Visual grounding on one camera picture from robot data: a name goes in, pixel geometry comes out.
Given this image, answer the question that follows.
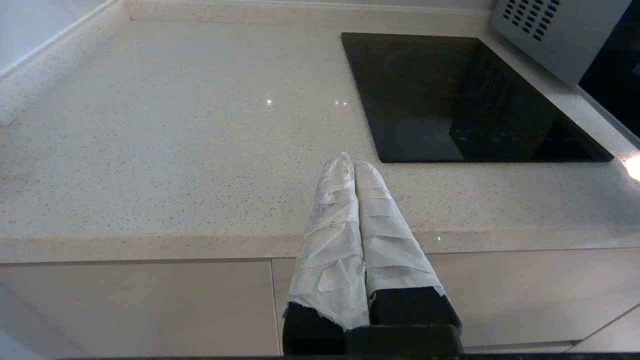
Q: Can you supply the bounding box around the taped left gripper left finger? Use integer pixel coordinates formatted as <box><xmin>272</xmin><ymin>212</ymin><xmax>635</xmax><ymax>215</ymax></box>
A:
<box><xmin>282</xmin><ymin>151</ymin><xmax>371</xmax><ymax>356</ymax></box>

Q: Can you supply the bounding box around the black glass microwave door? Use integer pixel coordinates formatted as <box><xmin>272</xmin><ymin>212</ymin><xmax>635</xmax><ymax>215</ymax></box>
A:
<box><xmin>577</xmin><ymin>0</ymin><xmax>640</xmax><ymax>151</ymax></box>

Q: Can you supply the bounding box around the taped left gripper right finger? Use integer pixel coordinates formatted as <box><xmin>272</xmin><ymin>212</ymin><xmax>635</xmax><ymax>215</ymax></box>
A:
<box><xmin>354</xmin><ymin>160</ymin><xmax>462</xmax><ymax>328</ymax></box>

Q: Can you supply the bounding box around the silver black microwave oven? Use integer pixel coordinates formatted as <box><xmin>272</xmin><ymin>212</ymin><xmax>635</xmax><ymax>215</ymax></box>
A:
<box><xmin>490</xmin><ymin>0</ymin><xmax>640</xmax><ymax>88</ymax></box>

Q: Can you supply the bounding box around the white cabinet front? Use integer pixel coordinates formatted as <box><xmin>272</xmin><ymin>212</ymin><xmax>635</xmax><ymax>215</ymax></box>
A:
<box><xmin>0</xmin><ymin>261</ymin><xmax>279</xmax><ymax>358</ymax></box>
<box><xmin>271</xmin><ymin>247</ymin><xmax>640</xmax><ymax>351</ymax></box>

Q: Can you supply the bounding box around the black induction cooktop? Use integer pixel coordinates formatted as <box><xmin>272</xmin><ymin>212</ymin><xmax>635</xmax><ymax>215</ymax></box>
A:
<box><xmin>341</xmin><ymin>33</ymin><xmax>615</xmax><ymax>164</ymax></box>

